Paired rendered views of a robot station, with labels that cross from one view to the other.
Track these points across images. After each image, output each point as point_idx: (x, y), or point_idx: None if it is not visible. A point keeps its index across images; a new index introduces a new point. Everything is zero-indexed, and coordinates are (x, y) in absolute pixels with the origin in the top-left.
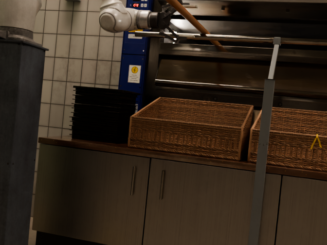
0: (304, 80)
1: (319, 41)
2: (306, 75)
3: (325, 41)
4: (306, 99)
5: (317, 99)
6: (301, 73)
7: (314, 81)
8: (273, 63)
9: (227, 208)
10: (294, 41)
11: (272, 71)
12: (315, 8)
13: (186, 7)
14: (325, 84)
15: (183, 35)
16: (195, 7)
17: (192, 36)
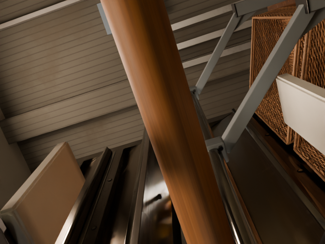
0: (289, 228)
1: (198, 116)
2: (279, 232)
3: (197, 113)
4: (323, 212)
5: (312, 201)
6: (279, 241)
7: (283, 216)
8: (264, 66)
9: None
10: (206, 130)
11: (280, 38)
12: (152, 235)
13: (42, 199)
14: (279, 203)
15: (318, 94)
16: (68, 148)
17: (285, 75)
